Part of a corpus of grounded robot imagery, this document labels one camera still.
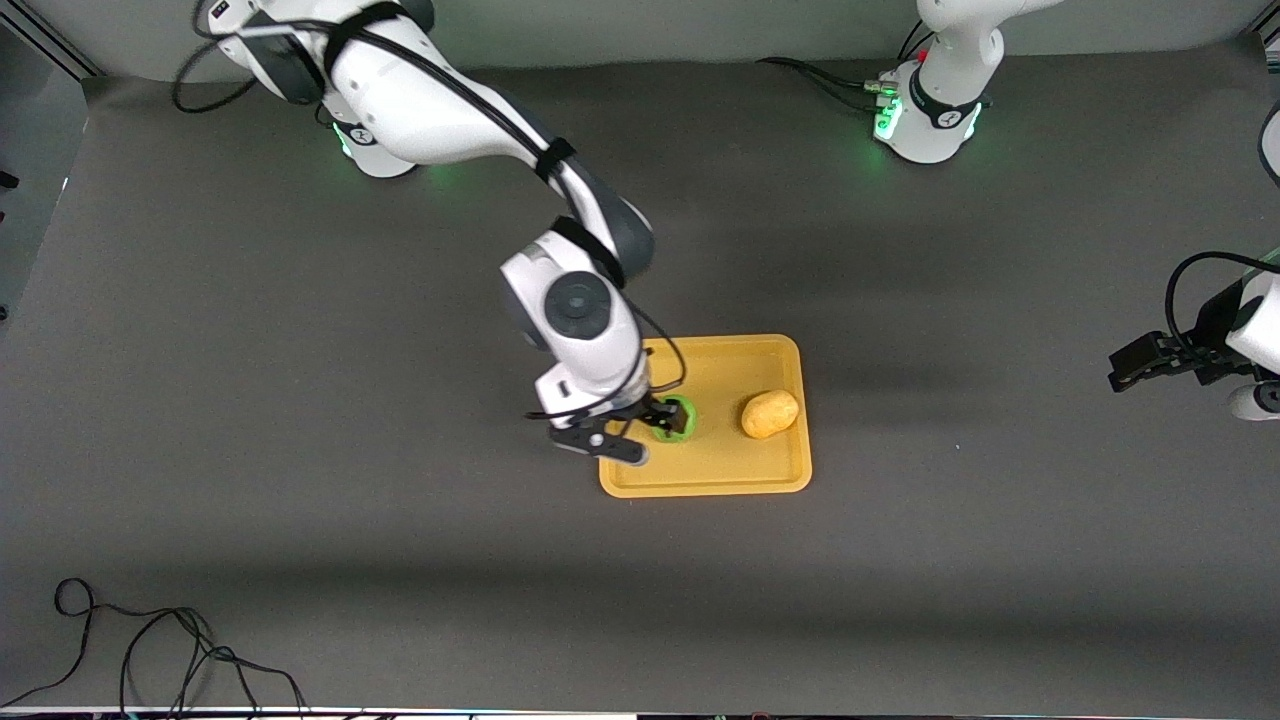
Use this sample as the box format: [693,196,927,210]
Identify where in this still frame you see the green apple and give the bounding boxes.
[651,396,698,443]

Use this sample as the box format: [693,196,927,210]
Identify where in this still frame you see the black cable along right arm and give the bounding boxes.
[172,0,691,421]

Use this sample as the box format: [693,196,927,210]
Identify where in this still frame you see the orange plastic tray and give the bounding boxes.
[598,334,814,499]

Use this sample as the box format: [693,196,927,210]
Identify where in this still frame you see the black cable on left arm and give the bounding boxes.
[1163,250,1280,363]

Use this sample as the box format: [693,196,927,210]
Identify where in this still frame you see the yellow potato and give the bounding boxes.
[740,389,801,440]

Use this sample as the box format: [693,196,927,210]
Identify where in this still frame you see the thin black floor cable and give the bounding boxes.
[0,606,217,717]
[54,577,308,717]

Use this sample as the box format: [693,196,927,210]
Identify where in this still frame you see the aluminium frame rail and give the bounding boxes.
[0,0,103,81]

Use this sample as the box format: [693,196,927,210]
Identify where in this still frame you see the black cables at arm base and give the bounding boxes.
[756,55,896,111]

